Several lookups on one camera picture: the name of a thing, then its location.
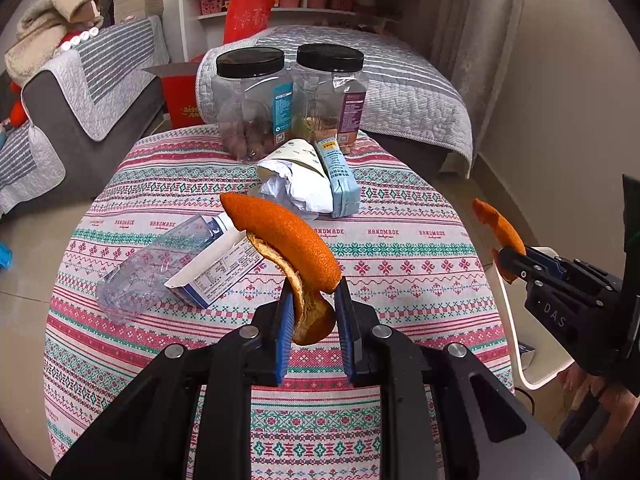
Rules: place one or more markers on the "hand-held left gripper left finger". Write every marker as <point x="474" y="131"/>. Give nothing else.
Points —
<point x="282" y="340"/>

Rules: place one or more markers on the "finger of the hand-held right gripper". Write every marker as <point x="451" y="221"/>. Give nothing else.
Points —
<point x="515" y="262"/>
<point x="549" y="262"/>

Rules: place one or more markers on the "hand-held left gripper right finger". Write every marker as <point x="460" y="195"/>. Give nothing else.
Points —
<point x="346" y="340"/>

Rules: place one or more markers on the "small orange peel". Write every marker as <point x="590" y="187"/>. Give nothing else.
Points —
<point x="500" y="225"/>

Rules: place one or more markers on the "white waste bin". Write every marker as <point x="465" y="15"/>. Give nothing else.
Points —
<point x="510" y="320"/>

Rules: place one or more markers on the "dark blue cardboard box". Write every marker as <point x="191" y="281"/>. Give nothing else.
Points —
<point x="215" y="270"/>

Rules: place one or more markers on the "large orange peel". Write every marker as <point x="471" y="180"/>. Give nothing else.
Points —
<point x="290" y="240"/>

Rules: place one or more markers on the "white paper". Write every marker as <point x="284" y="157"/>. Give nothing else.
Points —
<point x="277" y="185"/>

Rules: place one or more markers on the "crushed clear plastic bottle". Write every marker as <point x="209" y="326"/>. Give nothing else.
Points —
<point x="140" y="270"/>

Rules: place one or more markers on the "light blue drink carton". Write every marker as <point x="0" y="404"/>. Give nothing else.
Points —
<point x="340" y="180"/>

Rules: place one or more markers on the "cream printed paper wrapper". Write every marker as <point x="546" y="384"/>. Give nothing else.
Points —
<point x="305" y="170"/>

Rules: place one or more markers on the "person's right hand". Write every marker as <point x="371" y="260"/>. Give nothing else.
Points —
<point x="620" y="410"/>

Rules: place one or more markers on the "embroidered grey curtain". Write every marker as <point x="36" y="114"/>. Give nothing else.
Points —
<point x="470" y="50"/>

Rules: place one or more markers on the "bed with grey quilt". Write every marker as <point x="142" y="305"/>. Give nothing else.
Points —
<point x="390" y="75"/>

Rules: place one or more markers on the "teal label plastic jar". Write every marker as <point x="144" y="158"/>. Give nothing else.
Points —
<point x="250" y="105"/>

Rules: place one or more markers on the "purple label plastic jar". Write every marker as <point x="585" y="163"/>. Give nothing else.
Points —
<point x="330" y="100"/>

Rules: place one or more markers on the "dark grey sofa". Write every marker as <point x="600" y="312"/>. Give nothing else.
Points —
<point x="125" y="145"/>

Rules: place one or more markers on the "red cardboard box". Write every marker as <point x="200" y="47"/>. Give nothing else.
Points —
<point x="180" y="100"/>

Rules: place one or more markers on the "light blue plastic stool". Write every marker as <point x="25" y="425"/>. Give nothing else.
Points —
<point x="5" y="257"/>

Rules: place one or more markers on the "grey striped sofa cover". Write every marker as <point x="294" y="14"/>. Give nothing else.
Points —
<point x="25" y="170"/>
<point x="115" y="65"/>

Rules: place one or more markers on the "red mesh basket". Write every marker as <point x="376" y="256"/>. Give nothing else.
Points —
<point x="341" y="1"/>

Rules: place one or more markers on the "white headboard shelf unit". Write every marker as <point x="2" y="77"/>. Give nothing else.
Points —
<point x="190" y="35"/>

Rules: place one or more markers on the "red gift bag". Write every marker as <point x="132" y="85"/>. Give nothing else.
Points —
<point x="247" y="17"/>

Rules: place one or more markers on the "pink mesh basket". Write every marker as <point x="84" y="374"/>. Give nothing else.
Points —
<point x="211" y="6"/>

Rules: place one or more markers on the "red plush cushion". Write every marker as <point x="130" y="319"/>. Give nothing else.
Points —
<point x="17" y="107"/>

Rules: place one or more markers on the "red plush with white pompoms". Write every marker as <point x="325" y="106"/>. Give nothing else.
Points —
<point x="80" y="39"/>

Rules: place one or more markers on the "brown plush toy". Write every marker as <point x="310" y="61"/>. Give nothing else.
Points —
<point x="87" y="5"/>

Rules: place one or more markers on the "beige fleece blanket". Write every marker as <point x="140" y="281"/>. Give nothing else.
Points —
<point x="40" y="35"/>

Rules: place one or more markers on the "dark bed frame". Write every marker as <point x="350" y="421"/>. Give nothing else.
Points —
<point x="410" y="152"/>

